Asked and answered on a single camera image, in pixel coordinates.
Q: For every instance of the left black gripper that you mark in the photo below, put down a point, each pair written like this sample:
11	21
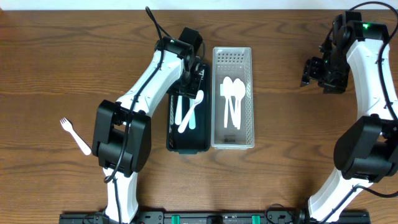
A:
185	92

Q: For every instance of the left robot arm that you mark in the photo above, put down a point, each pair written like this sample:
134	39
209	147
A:
122	135

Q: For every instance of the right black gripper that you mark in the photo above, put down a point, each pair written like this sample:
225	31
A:
313	71

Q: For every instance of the dark green plastic basket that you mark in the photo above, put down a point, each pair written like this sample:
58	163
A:
192	141

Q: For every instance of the white plastic fork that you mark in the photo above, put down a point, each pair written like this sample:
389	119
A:
67	126
178	112

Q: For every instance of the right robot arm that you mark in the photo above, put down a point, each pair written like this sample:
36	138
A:
367	152

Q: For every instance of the white paper label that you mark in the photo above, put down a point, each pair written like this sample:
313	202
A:
221	90

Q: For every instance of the black mounting rail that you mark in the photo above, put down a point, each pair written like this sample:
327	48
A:
274	215

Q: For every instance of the mint green plastic fork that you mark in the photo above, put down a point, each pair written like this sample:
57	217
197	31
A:
192	120

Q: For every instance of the white plastic spoon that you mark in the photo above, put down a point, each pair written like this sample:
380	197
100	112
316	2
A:
240	91
233	89
227	82
195	102

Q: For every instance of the clear white plastic basket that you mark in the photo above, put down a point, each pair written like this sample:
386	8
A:
233	62

